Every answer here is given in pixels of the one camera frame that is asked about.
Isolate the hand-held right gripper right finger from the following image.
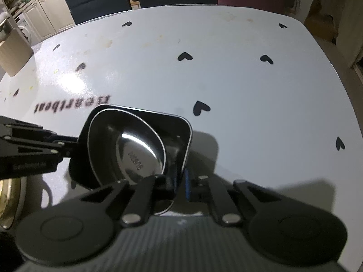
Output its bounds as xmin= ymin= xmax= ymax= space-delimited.
xmin=183 ymin=170 xmax=282 ymax=226

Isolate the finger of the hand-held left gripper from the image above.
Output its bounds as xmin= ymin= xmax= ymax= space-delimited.
xmin=53 ymin=134 xmax=80 ymax=158

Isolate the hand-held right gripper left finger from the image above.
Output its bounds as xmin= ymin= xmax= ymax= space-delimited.
xmin=81 ymin=175 xmax=178 ymax=228

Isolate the square steel tray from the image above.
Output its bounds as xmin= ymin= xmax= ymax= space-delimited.
xmin=78 ymin=105 xmax=193 ymax=193
xmin=67 ymin=104 xmax=194 ymax=216

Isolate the cream bowl with two handles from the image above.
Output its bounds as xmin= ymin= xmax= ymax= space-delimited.
xmin=0 ymin=176 xmax=28 ymax=231

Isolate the brown cardboard box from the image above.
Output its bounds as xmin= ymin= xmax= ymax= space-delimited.
xmin=0 ymin=28 xmax=34 ymax=78

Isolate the white washing machine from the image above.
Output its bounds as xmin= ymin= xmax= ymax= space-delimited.
xmin=14 ymin=14 xmax=32 ymax=43

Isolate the white kitchen cabinet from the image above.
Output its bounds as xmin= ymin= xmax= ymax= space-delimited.
xmin=11 ymin=0 xmax=72 ymax=45

